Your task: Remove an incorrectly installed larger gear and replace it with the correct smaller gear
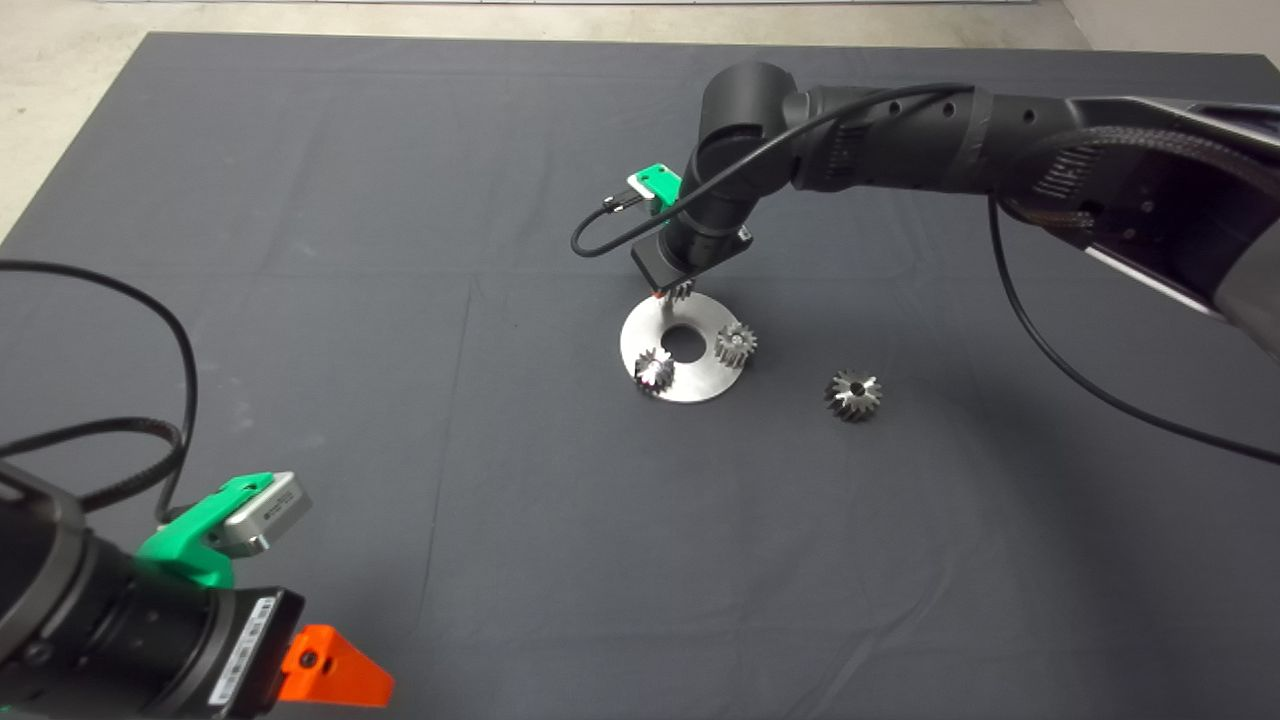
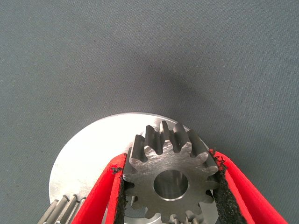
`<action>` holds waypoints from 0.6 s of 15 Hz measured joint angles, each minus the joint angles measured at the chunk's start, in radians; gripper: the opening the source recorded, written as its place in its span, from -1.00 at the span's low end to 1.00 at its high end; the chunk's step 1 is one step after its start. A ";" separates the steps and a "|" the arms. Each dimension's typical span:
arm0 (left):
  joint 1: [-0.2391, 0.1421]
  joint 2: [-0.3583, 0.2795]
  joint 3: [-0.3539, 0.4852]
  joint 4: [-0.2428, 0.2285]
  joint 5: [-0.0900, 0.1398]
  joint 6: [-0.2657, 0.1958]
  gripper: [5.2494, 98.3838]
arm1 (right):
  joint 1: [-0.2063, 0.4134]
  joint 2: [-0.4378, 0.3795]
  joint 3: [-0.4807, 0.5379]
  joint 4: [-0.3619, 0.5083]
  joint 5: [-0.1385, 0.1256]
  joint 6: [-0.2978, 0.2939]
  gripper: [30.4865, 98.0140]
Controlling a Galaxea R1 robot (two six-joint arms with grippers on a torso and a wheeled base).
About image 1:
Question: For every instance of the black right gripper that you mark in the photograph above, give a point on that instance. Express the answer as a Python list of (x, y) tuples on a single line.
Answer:
[(668, 265)]

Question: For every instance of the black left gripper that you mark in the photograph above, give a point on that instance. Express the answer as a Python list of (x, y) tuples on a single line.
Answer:
[(245, 650)]

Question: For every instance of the small steel gear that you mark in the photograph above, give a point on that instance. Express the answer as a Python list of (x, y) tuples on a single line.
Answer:
[(736, 344), (682, 293), (655, 372)]

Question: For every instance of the large steel gear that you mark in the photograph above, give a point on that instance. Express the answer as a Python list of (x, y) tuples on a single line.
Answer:
[(853, 397)]

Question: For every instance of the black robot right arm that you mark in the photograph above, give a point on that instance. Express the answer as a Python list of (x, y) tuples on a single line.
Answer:
[(950, 140)]

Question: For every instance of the round metal plate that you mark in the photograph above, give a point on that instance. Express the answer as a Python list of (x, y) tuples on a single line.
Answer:
[(700, 380)]

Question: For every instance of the dark grey table cloth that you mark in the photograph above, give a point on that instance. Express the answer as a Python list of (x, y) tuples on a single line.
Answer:
[(500, 500)]

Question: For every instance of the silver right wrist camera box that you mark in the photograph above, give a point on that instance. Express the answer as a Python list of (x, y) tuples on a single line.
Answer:
[(640, 190)]

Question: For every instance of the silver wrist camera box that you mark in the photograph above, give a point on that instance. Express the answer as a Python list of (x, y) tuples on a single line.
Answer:
[(270, 512), (640, 190)]

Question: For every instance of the green right camera mount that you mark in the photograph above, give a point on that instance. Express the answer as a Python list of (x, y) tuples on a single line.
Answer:
[(662, 183)]

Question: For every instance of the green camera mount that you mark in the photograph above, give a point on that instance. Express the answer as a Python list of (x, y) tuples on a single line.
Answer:
[(180, 550), (662, 183)]

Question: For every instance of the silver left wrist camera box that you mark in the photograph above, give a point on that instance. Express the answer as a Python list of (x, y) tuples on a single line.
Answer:
[(270, 512)]

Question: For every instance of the green left camera mount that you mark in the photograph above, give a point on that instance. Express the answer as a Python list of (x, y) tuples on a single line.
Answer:
[(180, 550)]

